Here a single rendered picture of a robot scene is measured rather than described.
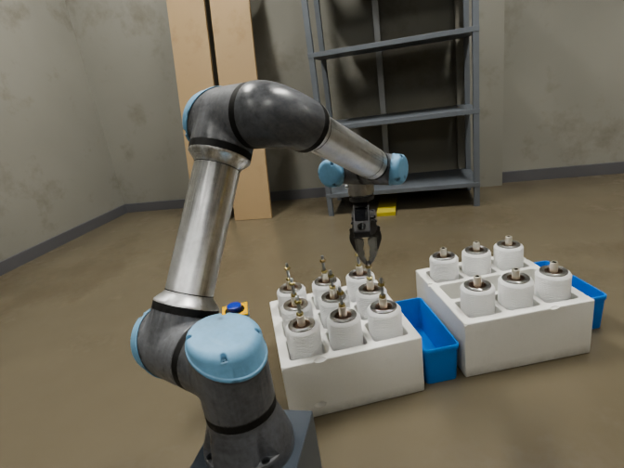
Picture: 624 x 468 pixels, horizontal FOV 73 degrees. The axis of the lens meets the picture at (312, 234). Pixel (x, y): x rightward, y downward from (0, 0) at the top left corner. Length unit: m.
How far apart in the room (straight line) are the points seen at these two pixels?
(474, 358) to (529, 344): 0.17
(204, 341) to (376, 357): 0.64
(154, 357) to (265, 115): 0.43
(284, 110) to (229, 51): 2.56
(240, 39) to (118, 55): 1.18
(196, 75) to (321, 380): 2.62
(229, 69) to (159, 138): 1.01
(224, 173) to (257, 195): 2.34
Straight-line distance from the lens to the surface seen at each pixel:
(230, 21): 3.31
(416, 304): 1.53
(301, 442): 0.79
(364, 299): 1.28
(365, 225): 1.14
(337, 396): 1.24
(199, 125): 0.79
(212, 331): 0.68
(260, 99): 0.72
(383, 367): 1.22
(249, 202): 3.13
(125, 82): 3.99
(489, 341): 1.33
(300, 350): 1.17
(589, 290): 1.68
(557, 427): 1.27
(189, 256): 0.75
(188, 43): 3.44
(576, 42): 3.46
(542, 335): 1.42
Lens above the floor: 0.86
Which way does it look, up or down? 19 degrees down
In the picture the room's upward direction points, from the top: 8 degrees counter-clockwise
